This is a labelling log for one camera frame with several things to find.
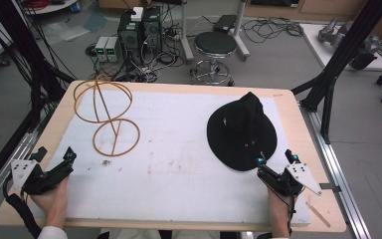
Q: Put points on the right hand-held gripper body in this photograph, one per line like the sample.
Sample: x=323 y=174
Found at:
x=288 y=181

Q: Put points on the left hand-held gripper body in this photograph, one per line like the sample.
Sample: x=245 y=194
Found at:
x=43 y=179

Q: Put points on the black brimmed hat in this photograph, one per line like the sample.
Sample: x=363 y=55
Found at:
x=242 y=136

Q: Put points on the person's left hand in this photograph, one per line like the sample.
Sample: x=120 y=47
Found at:
x=51 y=205

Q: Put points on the person's right hand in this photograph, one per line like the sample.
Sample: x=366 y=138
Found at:
x=279 y=212

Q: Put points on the wooden stick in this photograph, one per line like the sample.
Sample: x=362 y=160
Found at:
x=318 y=214

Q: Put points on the white foam mat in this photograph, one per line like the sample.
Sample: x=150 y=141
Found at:
x=179 y=179

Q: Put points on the small white power supply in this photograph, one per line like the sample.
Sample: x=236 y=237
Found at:
x=113 y=49
x=101 y=49

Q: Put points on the white platform board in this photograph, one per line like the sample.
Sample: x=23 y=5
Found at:
x=315 y=43

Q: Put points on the black round stool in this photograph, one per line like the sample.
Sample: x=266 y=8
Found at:
x=215 y=49

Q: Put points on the clear plastic sheet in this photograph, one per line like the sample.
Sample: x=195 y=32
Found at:
x=64 y=32

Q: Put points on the grey metal stand leg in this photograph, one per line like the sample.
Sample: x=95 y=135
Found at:
x=187 y=33
x=241 y=33

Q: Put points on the black computer tower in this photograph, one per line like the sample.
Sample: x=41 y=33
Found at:
x=129 y=36
x=152 y=30

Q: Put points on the flat black box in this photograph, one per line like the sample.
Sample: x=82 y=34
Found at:
x=225 y=23

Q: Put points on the round white table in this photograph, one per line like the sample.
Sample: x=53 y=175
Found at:
x=51 y=6

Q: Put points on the white box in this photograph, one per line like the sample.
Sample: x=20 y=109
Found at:
x=137 y=14

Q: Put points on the aluminium table rail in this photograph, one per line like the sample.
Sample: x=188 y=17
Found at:
x=338 y=172
x=6 y=172

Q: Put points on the black metal frame strut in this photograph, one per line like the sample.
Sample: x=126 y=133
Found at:
x=344 y=53

